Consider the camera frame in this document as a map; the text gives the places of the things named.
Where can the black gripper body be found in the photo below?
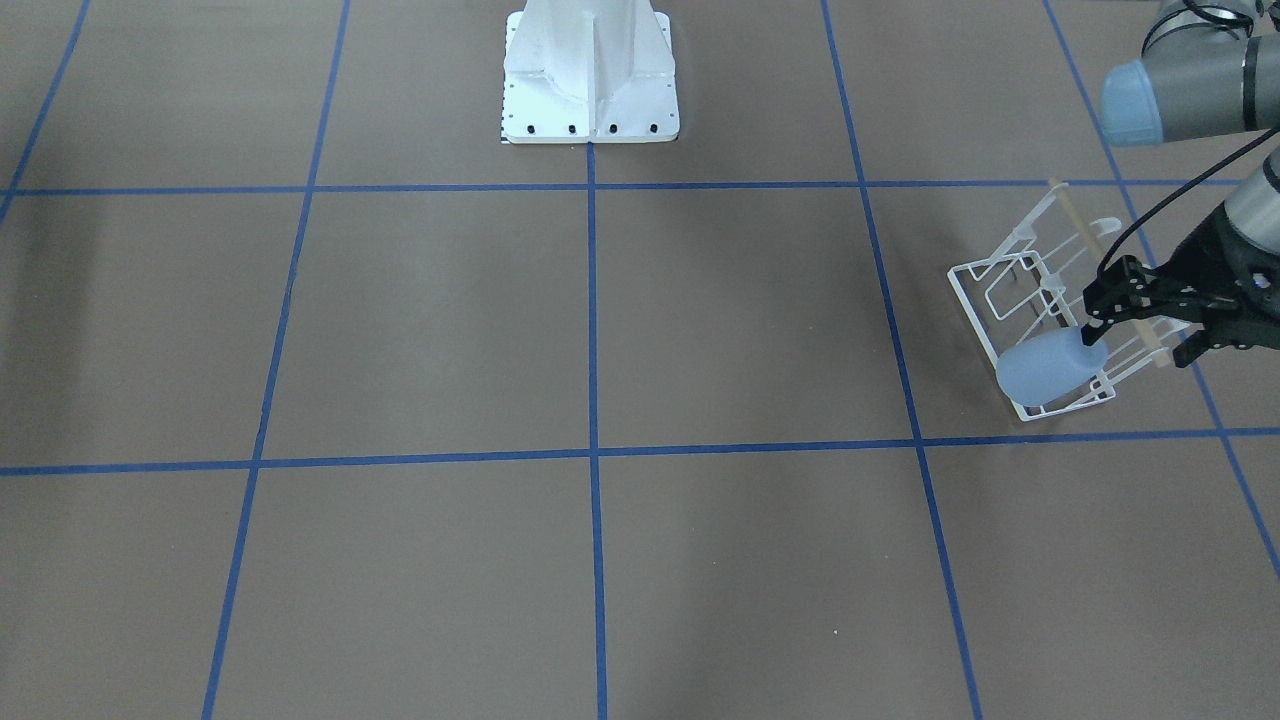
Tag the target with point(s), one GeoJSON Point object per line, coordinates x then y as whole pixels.
{"type": "Point", "coordinates": [1216, 248]}

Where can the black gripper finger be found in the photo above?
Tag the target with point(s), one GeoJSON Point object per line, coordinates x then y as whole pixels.
{"type": "Point", "coordinates": [1128, 291]}
{"type": "Point", "coordinates": [1217, 329]}

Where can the blue plastic cup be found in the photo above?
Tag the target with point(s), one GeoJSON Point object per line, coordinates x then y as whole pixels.
{"type": "Point", "coordinates": [1045, 368]}

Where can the white wire cup holder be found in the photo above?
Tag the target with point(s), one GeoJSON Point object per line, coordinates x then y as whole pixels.
{"type": "Point", "coordinates": [1033, 282]}

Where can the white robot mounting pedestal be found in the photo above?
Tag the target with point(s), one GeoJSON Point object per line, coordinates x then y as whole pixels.
{"type": "Point", "coordinates": [589, 72]}

